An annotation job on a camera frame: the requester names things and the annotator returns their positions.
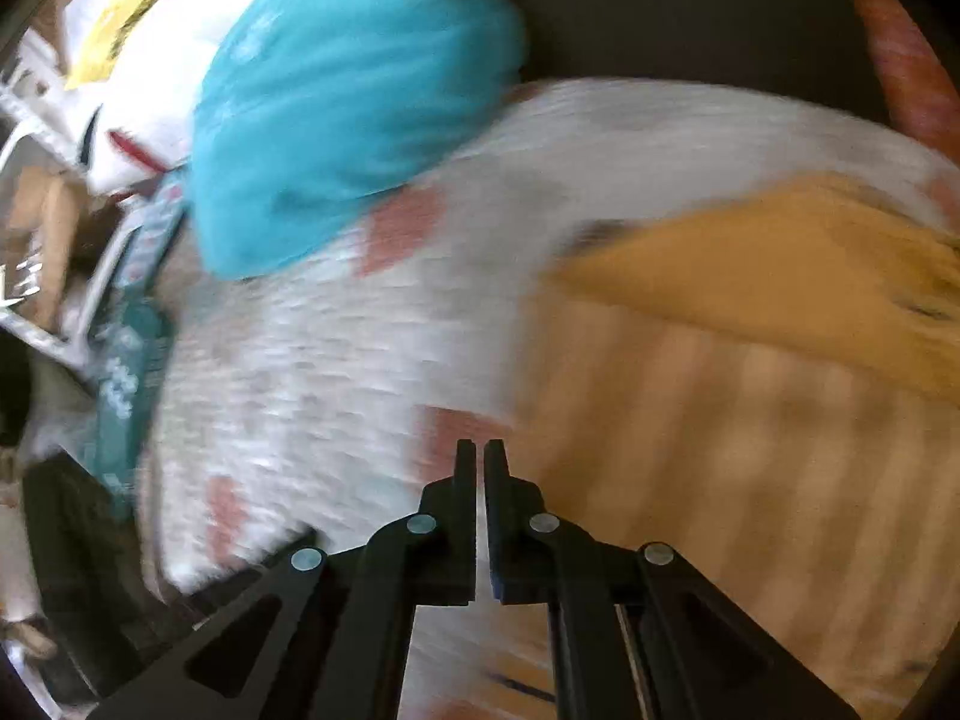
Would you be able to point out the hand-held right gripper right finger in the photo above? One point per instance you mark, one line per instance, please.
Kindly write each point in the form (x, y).
(499, 540)

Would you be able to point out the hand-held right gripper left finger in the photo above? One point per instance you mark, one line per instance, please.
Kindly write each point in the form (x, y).
(461, 540)

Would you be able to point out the yellow striped sweater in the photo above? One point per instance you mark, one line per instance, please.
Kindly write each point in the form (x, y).
(712, 427)

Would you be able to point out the heart-printed quilt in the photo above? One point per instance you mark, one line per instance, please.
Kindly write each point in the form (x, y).
(315, 390)

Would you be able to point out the green cardboard box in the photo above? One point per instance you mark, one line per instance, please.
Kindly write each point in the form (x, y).
(127, 375)

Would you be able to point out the slim box with round pictures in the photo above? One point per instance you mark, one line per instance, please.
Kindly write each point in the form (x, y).
(154, 232)

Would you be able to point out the teal plush pillow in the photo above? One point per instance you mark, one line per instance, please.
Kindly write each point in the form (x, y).
(337, 105)

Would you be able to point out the brown cardboard box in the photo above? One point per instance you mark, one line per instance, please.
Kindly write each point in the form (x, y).
(49, 225)

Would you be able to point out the white paper bag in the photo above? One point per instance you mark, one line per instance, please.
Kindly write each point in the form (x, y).
(150, 112)

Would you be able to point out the dark brown headboard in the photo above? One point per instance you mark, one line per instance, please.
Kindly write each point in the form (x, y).
(675, 15)

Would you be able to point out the yellow plastic bag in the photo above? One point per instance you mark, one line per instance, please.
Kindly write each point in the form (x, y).
(120, 30)

